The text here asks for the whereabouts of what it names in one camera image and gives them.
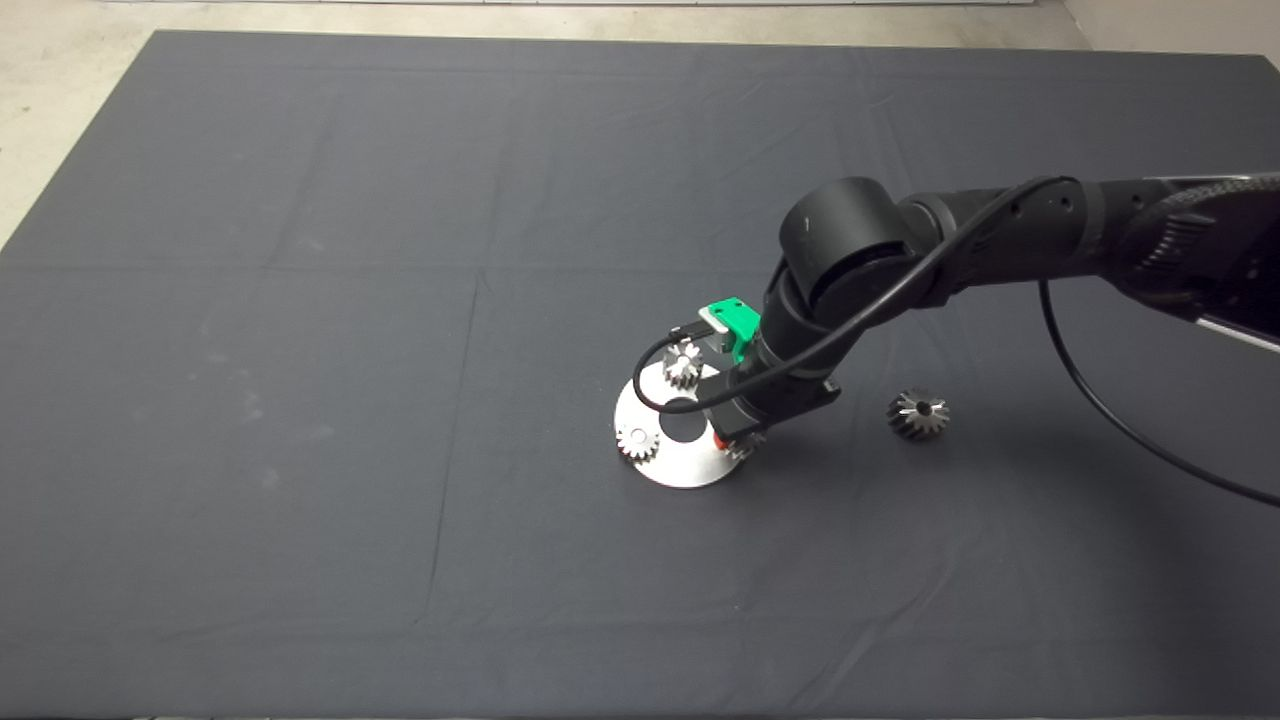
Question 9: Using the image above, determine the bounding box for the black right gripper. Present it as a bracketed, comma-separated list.
[700, 368, 841, 447]

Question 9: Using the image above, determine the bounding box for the round metal plate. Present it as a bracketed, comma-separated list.
[614, 362, 753, 491]

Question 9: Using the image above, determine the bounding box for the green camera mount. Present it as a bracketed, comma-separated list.
[705, 297, 761, 366]

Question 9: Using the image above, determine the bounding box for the large steel gear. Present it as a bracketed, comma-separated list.
[887, 388, 952, 443]

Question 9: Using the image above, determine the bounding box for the black camera cable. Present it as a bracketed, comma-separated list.
[631, 176, 1280, 508]

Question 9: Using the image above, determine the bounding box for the dark grey table cloth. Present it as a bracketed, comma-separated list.
[0, 30, 1280, 720]

